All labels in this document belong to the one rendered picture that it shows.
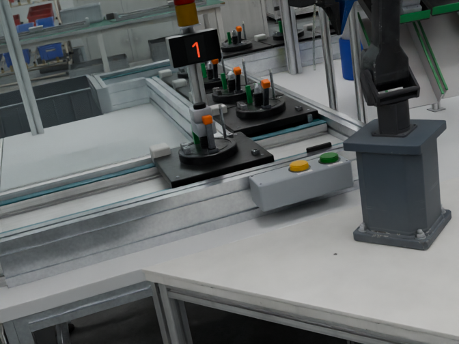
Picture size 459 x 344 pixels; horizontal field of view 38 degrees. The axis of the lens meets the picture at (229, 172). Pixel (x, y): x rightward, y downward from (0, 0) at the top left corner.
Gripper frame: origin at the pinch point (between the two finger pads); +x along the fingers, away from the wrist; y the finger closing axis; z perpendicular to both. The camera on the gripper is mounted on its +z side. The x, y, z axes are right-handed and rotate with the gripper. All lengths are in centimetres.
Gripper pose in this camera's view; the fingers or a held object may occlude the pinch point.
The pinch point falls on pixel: (337, 18)
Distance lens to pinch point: 141.3
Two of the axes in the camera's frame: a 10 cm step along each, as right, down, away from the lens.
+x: 1.6, 9.2, 3.5
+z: -2.9, -2.9, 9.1
